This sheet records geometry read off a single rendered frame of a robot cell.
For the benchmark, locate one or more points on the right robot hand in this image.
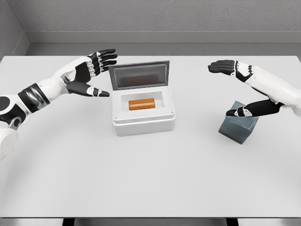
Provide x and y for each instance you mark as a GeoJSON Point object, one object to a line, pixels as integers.
{"type": "Point", "coordinates": [244, 73]}

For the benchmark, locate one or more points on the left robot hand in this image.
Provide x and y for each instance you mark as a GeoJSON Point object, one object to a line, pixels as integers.
{"type": "Point", "coordinates": [81, 70]}

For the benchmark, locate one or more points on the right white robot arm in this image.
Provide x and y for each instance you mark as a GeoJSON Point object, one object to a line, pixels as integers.
{"type": "Point", "coordinates": [287, 94]}

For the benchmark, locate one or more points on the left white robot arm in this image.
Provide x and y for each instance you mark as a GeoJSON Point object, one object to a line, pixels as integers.
{"type": "Point", "coordinates": [35, 94]}

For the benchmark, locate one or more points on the dark grey cube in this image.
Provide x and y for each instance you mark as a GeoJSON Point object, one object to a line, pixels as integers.
{"type": "Point", "coordinates": [237, 127]}

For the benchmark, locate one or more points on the white box lid with window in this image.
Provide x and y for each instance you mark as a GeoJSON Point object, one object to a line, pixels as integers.
{"type": "Point", "coordinates": [139, 74]}

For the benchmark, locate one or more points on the orange block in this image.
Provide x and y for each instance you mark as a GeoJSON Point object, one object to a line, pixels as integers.
{"type": "Point", "coordinates": [142, 104]}

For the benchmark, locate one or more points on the white box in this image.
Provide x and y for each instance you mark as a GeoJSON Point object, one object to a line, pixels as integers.
{"type": "Point", "coordinates": [143, 113]}

